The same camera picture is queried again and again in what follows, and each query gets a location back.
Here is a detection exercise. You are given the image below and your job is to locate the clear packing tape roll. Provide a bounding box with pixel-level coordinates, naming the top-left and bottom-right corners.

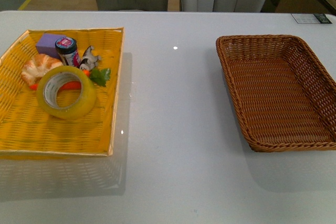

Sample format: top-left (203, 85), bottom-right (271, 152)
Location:
top-left (36, 66), bottom-right (97, 120)

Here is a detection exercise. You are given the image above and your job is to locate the yellow woven basket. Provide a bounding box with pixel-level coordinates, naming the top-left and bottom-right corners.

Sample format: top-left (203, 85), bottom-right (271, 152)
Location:
top-left (1, 28), bottom-right (124, 159)

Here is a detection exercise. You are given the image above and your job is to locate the brown wicker basket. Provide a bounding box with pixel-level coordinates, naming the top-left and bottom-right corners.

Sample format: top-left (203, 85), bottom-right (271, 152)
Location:
top-left (216, 35), bottom-right (335, 152)

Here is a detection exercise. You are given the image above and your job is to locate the toy carrot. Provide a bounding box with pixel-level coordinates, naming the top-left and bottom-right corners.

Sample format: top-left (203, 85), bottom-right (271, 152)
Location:
top-left (29, 68), bottom-right (112, 91)

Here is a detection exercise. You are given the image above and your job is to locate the grey husky dog figurine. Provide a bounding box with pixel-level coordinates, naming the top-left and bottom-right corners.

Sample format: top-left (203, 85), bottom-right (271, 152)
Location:
top-left (79, 46), bottom-right (101, 71)

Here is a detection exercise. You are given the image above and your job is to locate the dark jam jar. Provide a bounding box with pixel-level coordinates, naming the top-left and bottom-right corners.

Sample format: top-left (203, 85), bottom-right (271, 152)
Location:
top-left (55, 37), bottom-right (81, 68)

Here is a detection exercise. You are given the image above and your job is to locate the purple foam block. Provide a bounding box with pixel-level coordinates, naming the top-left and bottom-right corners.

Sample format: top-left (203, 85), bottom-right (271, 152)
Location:
top-left (36, 33), bottom-right (64, 60)

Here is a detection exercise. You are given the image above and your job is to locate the toy croissant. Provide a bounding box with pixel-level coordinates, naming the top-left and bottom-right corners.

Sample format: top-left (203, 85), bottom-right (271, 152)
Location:
top-left (20, 54), bottom-right (63, 86)

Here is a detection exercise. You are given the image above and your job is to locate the label sticker on table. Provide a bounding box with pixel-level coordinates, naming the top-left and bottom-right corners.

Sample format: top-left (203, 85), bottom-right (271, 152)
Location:
top-left (291, 13), bottom-right (332, 24)

